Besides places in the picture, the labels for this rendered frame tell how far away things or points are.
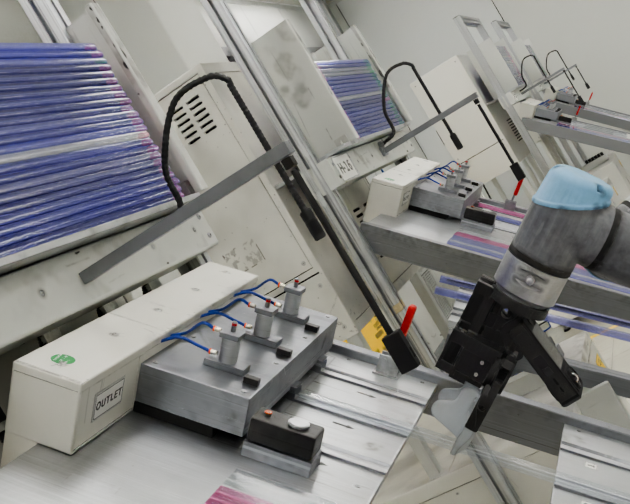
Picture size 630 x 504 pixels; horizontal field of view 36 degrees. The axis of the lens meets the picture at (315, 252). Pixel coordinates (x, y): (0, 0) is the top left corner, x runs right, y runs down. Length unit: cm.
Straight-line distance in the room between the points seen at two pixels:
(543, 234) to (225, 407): 40
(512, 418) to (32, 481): 69
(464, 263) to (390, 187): 31
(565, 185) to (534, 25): 768
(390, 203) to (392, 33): 665
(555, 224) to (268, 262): 126
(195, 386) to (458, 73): 471
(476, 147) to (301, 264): 355
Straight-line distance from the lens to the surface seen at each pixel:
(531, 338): 112
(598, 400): 158
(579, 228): 107
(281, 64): 229
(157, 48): 442
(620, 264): 109
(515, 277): 109
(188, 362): 112
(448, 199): 243
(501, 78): 575
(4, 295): 106
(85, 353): 106
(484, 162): 569
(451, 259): 213
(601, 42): 869
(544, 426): 138
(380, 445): 116
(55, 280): 113
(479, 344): 111
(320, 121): 227
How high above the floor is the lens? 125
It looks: 1 degrees down
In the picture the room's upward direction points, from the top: 31 degrees counter-clockwise
